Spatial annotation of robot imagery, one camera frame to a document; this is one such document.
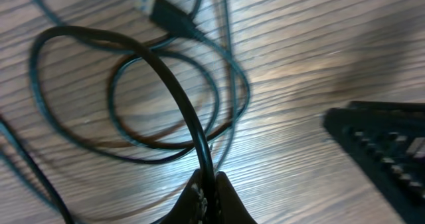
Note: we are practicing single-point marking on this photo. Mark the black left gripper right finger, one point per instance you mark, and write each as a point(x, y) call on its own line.
point(231, 208)

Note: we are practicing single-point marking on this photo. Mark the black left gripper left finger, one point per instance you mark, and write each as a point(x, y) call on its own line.
point(190, 207)

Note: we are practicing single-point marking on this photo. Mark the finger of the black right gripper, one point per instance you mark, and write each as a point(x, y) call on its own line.
point(377, 136)

